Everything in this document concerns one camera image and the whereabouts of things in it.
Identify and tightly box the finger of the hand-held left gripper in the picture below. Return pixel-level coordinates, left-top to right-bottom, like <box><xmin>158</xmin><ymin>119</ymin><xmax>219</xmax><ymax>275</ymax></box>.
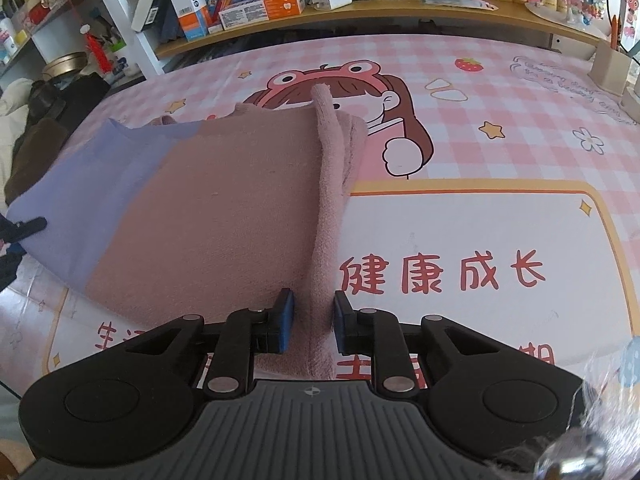
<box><xmin>0</xmin><ymin>250</ymin><xmax>23</xmax><ymax>291</ymax></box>
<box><xmin>0</xmin><ymin>217</ymin><xmax>48</xmax><ymax>242</ymax></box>

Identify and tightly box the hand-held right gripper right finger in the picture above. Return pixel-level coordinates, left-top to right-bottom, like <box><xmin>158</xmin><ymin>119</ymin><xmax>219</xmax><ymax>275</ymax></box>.
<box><xmin>334</xmin><ymin>291</ymin><xmax>506</xmax><ymax>394</ymax></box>

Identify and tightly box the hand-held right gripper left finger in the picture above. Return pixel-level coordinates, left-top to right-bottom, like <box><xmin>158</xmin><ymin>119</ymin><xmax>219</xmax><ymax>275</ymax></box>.
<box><xmin>135</xmin><ymin>288</ymin><xmax>295</xmax><ymax>395</ymax></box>

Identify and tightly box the pink and lilac sweater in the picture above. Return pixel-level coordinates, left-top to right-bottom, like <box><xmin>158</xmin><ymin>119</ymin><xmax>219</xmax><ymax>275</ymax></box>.
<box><xmin>5</xmin><ymin>85</ymin><xmax>371</xmax><ymax>381</ymax></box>

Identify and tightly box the dark clothes pile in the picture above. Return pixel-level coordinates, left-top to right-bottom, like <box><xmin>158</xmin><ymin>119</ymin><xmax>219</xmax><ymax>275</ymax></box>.
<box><xmin>4</xmin><ymin>76</ymin><xmax>112</xmax><ymax>203</ymax></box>

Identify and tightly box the round gold tin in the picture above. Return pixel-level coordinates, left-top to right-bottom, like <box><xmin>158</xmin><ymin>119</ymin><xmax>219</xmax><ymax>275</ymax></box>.
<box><xmin>42</xmin><ymin>52</ymin><xmax>88</xmax><ymax>79</ymax></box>

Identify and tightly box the pink checked printed table mat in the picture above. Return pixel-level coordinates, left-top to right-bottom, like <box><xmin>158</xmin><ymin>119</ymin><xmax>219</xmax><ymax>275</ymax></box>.
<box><xmin>0</xmin><ymin>35</ymin><xmax>640</xmax><ymax>461</ymax></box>

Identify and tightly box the red tassel ornament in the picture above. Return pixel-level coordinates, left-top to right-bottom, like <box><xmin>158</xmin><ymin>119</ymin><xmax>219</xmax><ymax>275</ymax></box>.
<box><xmin>80</xmin><ymin>22</ymin><xmax>115</xmax><ymax>77</ymax></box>

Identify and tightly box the white shelving rack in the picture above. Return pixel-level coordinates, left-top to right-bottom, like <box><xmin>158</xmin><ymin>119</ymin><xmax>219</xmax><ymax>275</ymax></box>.
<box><xmin>0</xmin><ymin>0</ymin><xmax>168</xmax><ymax>83</ymax></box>

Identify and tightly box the clear plastic wrap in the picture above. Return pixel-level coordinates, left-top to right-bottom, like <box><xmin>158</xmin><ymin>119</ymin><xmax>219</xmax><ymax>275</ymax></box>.
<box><xmin>532</xmin><ymin>337</ymin><xmax>640</xmax><ymax>480</ymax></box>

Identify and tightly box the white blue orange box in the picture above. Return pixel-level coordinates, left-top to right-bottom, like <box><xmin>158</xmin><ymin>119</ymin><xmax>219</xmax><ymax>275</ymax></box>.
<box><xmin>164</xmin><ymin>0</ymin><xmax>211</xmax><ymax>42</ymax></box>

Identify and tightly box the orange white toothpaste box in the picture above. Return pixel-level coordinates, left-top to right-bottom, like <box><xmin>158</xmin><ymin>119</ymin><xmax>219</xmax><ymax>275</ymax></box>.
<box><xmin>218</xmin><ymin>0</ymin><xmax>306</xmax><ymax>31</ymax></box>

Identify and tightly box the wooden bookshelf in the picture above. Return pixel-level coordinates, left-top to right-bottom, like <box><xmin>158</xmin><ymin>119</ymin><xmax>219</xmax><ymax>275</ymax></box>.
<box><xmin>155</xmin><ymin>0</ymin><xmax>606</xmax><ymax>58</ymax></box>

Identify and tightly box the flat blue packet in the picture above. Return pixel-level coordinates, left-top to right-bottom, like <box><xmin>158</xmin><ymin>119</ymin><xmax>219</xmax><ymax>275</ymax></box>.
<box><xmin>422</xmin><ymin>0</ymin><xmax>500</xmax><ymax>12</ymax></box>

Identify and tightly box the beige pen holder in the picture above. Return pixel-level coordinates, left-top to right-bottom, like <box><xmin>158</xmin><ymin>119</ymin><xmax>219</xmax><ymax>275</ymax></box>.
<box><xmin>590</xmin><ymin>40</ymin><xmax>632</xmax><ymax>92</ymax></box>

